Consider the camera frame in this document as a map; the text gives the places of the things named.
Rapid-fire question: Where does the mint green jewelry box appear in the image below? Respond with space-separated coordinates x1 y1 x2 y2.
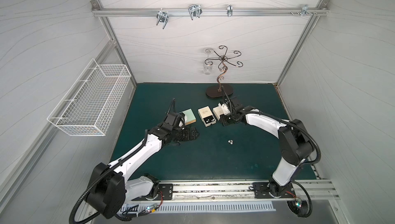
182 109 196 126

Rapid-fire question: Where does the large cream drawer jewelry box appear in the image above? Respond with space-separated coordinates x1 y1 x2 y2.
213 106 224 121

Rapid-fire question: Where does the small cream jewelry box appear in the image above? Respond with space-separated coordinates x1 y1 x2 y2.
198 106 216 127

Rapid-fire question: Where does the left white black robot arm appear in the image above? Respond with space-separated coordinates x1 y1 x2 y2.
69 127 200 224

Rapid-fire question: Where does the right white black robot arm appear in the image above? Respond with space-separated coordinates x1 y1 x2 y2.
219 96 322 198

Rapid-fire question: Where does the metal hook clamp centre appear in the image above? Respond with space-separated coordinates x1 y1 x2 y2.
188 4 202 20

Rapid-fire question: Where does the metal hook clamp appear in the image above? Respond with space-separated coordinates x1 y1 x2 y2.
156 10 169 29
188 4 202 20

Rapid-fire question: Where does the metal hook clamp left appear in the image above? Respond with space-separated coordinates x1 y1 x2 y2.
156 10 169 29

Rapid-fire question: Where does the metal clamp right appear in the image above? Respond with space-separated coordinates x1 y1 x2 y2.
290 5 318 17

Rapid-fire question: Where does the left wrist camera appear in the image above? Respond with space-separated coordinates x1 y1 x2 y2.
164 112 185 130

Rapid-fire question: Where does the clear glass on wall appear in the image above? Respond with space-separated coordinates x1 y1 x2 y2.
203 48 214 75

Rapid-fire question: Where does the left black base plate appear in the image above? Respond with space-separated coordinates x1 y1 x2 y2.
143 183 174 201

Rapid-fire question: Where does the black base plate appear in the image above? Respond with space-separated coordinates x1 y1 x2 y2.
249 181 296 199
143 183 174 201

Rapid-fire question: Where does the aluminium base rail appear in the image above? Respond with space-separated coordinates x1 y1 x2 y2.
83 179 340 204

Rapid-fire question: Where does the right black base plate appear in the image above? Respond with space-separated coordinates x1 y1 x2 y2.
249 181 296 199

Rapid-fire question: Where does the white slotted cable duct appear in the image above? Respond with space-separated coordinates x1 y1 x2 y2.
120 201 277 214

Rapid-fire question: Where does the white wire basket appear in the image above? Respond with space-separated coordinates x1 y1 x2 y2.
47 59 131 137

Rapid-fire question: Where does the metal ring clamp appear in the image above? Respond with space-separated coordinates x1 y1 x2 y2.
227 4 233 17

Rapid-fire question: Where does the aluminium overhead rail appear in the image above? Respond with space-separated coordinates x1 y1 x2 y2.
92 7 330 17

